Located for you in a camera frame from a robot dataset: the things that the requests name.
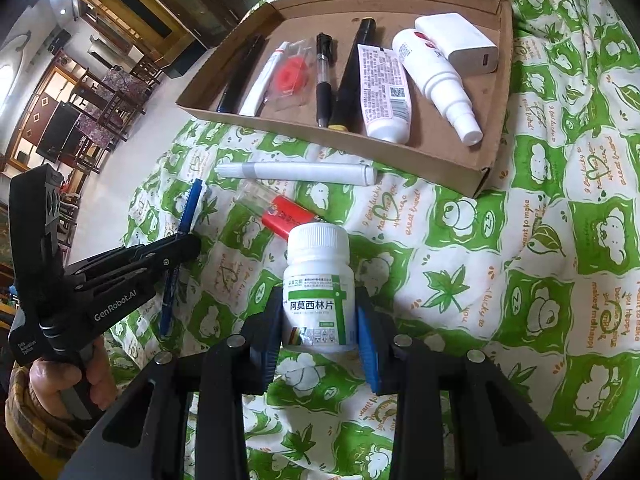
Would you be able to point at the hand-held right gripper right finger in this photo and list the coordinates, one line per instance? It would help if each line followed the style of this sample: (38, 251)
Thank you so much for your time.
(370, 347)

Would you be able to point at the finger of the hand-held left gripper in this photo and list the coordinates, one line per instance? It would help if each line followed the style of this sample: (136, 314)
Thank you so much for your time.
(140, 262)

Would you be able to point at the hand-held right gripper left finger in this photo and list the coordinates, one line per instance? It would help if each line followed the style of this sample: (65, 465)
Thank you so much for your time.
(272, 327)

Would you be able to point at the blue pen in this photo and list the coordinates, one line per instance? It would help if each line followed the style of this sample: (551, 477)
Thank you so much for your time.
(172, 285)

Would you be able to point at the white medicine bottle green label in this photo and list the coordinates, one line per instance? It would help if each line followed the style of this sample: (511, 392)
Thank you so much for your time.
(320, 280)

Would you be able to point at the small white tube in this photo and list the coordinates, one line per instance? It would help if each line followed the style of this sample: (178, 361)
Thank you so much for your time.
(255, 92)

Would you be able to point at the shallow cardboard box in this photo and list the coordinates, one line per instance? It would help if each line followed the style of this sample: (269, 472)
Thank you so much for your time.
(430, 125)

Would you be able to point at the clear packet with red item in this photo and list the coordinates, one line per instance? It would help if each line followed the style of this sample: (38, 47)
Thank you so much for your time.
(289, 77)

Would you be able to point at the black gel pen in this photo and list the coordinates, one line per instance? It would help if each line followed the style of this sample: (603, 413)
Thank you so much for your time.
(324, 90)

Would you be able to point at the black marker with yellow ends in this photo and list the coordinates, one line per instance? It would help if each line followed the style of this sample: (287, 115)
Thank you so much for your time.
(350, 90)

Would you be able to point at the white ointment tube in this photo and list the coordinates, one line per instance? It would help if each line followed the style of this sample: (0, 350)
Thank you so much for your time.
(382, 90)

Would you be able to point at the white charger adapter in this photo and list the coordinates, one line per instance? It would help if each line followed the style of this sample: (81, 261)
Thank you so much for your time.
(460, 40)

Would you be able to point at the person's left forearm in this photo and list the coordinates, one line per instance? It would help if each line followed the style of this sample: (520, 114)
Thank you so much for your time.
(30, 425)

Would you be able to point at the person's left hand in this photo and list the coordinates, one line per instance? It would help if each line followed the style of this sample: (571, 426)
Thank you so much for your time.
(52, 380)

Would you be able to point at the red plastic lighter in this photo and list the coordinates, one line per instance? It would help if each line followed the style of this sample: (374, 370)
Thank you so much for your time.
(290, 215)

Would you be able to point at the dark wooden table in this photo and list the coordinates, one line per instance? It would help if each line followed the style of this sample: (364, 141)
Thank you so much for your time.
(57, 132)

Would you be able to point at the wooden chair patterned cushion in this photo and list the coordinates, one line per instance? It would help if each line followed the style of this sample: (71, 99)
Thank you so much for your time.
(127, 85)
(100, 125)

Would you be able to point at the white grey marker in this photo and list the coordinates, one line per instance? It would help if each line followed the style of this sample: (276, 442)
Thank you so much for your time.
(300, 172)

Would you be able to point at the green printed blanket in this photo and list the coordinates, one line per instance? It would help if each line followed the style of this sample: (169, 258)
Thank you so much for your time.
(550, 210)

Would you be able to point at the wooden glass door cabinet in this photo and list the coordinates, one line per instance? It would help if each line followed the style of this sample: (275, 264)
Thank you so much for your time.
(150, 5)

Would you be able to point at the white spray bottle red label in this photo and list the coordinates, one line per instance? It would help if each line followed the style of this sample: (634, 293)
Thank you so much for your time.
(440, 80)

